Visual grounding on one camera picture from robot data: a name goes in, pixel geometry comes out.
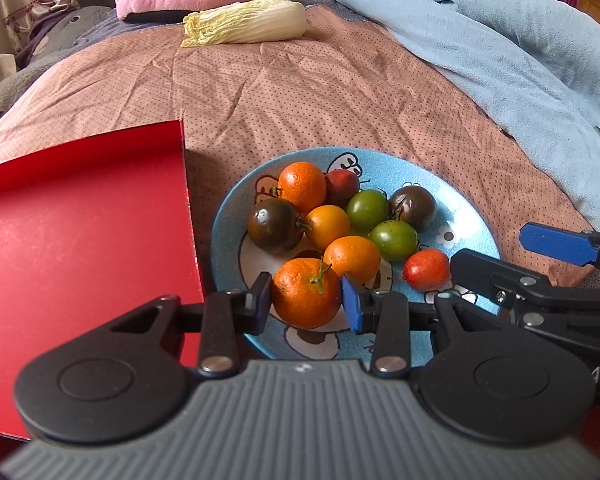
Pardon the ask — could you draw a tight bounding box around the green tomato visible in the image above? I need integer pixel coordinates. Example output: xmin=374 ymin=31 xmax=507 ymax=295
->
xmin=346 ymin=190 xmax=390 ymax=232
xmin=369 ymin=220 xmax=421 ymax=261

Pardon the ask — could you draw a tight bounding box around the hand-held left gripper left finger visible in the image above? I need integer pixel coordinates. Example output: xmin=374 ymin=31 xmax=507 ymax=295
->
xmin=111 ymin=272 xmax=274 ymax=377

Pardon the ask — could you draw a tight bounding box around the grey plush toy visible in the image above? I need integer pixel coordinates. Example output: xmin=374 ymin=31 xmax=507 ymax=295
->
xmin=0 ymin=5 xmax=116 ymax=121

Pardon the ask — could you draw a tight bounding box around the brown dotted bed cover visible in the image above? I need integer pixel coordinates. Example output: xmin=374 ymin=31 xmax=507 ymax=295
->
xmin=0 ymin=7 xmax=600 ymax=291

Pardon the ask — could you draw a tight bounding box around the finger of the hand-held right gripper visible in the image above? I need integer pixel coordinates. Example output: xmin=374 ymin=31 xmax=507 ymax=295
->
xmin=519 ymin=222 xmax=600 ymax=281
xmin=450 ymin=249 xmax=600 ymax=332

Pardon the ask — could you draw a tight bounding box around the orange mandarin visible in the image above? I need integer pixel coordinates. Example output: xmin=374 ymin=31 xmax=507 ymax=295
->
xmin=278 ymin=161 xmax=327 ymax=215
xmin=323 ymin=236 xmax=382 ymax=285
xmin=272 ymin=258 xmax=342 ymax=330

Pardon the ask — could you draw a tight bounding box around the blue cartoon plate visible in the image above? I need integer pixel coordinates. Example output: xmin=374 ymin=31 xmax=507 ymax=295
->
xmin=211 ymin=147 xmax=503 ymax=361

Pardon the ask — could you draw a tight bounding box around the red tray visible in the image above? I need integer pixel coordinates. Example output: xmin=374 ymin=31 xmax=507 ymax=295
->
xmin=0 ymin=120 xmax=206 ymax=441

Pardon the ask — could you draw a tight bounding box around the yellow-orange tomato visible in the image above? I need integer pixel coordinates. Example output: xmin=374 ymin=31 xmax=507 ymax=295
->
xmin=305 ymin=205 xmax=351 ymax=252

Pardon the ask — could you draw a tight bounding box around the dark brown tomato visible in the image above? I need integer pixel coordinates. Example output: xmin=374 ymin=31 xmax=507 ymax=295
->
xmin=389 ymin=186 xmax=437 ymax=232
xmin=247 ymin=198 xmax=306 ymax=252

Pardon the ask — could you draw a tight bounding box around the napa cabbage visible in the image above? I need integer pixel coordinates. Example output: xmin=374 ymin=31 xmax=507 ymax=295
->
xmin=181 ymin=0 xmax=307 ymax=48

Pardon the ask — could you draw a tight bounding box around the red tomato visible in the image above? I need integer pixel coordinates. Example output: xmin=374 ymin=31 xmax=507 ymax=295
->
xmin=325 ymin=169 xmax=361 ymax=208
xmin=403 ymin=248 xmax=452 ymax=292

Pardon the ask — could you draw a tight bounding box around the light blue fleece blanket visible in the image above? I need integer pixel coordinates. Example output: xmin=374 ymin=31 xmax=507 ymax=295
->
xmin=321 ymin=0 xmax=600 ymax=233

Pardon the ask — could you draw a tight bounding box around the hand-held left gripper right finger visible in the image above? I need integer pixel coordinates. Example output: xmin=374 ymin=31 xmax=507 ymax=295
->
xmin=341 ymin=272 xmax=486 ymax=378

